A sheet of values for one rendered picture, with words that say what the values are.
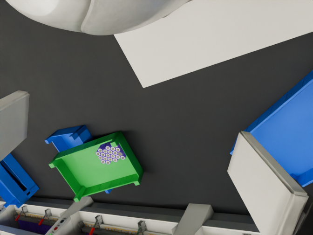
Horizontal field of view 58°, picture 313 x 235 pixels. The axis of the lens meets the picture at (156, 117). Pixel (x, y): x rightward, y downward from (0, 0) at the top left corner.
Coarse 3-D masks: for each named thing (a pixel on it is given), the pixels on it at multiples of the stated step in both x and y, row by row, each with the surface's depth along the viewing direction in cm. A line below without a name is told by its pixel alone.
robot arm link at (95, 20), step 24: (24, 0) 20; (48, 0) 19; (72, 0) 18; (96, 0) 19; (120, 0) 19; (144, 0) 21; (168, 0) 24; (48, 24) 21; (72, 24) 21; (96, 24) 21; (120, 24) 22; (144, 24) 25
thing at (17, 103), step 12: (12, 96) 15; (24, 96) 16; (0, 108) 14; (12, 108) 15; (24, 108) 16; (0, 120) 14; (12, 120) 15; (24, 120) 16; (0, 132) 14; (12, 132) 15; (24, 132) 17; (0, 144) 14; (12, 144) 15; (0, 156) 14
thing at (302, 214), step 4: (296, 180) 14; (304, 188) 13; (308, 200) 12; (312, 200) 12; (308, 204) 12; (304, 208) 12; (308, 208) 12; (304, 212) 11; (300, 216) 11; (304, 216) 11; (300, 220) 11; (296, 228) 12; (296, 232) 12
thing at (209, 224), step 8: (208, 224) 97; (216, 224) 96; (224, 224) 95; (232, 224) 93; (240, 224) 92; (248, 224) 91; (200, 232) 96; (208, 232) 96; (216, 232) 94; (224, 232) 93; (232, 232) 91; (240, 232) 89; (248, 232) 87; (256, 232) 86
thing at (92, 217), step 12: (72, 216) 137; (84, 216) 138; (96, 216) 130; (108, 216) 127; (120, 216) 122; (132, 216) 118; (144, 216) 116; (156, 216) 113; (168, 216) 110; (180, 216) 108; (84, 228) 136; (96, 228) 133; (108, 228) 127; (120, 228) 124; (132, 228) 119; (144, 228) 113; (156, 228) 111; (168, 228) 107
